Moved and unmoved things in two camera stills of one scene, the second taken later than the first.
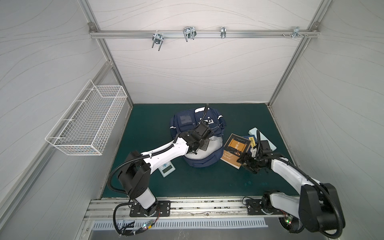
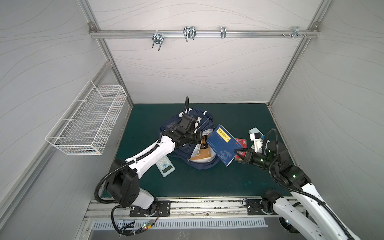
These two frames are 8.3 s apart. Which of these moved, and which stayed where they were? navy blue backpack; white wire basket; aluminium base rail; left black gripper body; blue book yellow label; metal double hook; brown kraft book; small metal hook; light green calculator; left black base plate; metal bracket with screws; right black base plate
Moved: brown kraft book; blue book yellow label; navy blue backpack; left black gripper body
Stayed: metal bracket with screws; metal double hook; right black base plate; left black base plate; aluminium base rail; light green calculator; white wire basket; small metal hook
